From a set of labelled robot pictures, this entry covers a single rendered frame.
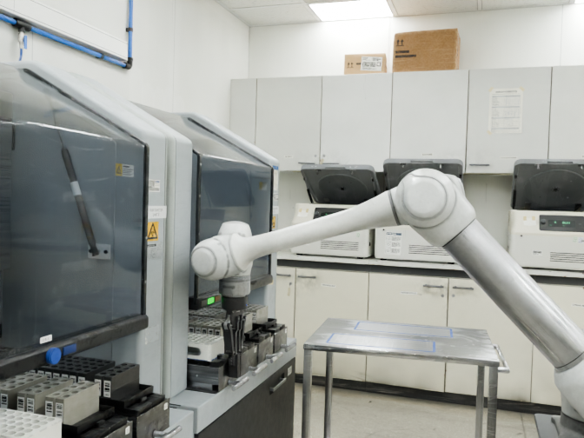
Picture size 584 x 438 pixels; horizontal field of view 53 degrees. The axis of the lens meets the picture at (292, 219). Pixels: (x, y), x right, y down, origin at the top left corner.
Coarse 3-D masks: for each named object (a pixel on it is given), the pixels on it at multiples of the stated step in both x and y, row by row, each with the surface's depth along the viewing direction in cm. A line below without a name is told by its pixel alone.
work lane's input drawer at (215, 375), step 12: (192, 360) 166; (216, 360) 166; (228, 360) 169; (192, 372) 165; (204, 372) 164; (216, 372) 162; (228, 372) 168; (216, 384) 162; (228, 384) 168; (240, 384) 166
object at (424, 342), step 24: (312, 336) 197; (336, 336) 198; (360, 336) 199; (384, 336) 200; (408, 336) 201; (432, 336) 202; (456, 336) 203; (480, 336) 204; (432, 360) 177; (456, 360) 176; (480, 360) 174; (504, 360) 188; (480, 384) 215; (480, 408) 215; (480, 432) 215
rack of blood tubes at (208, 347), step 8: (192, 336) 173; (200, 336) 174; (208, 336) 174; (216, 336) 174; (192, 344) 166; (200, 344) 166; (208, 344) 165; (216, 344) 169; (192, 352) 177; (200, 352) 176; (208, 352) 165; (216, 352) 169; (208, 360) 165
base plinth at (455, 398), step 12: (312, 384) 405; (324, 384) 403; (336, 384) 400; (348, 384) 397; (360, 384) 395; (372, 384) 392; (384, 384) 390; (408, 396) 385; (420, 396) 382; (432, 396) 380; (444, 396) 378; (456, 396) 375; (468, 396) 373; (504, 408) 366; (516, 408) 364; (528, 408) 362; (540, 408) 360; (552, 408) 358
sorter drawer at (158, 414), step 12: (144, 396) 132; (156, 396) 134; (120, 408) 126; (132, 408) 126; (144, 408) 128; (156, 408) 131; (168, 408) 136; (132, 420) 124; (144, 420) 127; (156, 420) 131; (168, 420) 136; (132, 432) 124; (144, 432) 127; (156, 432) 130
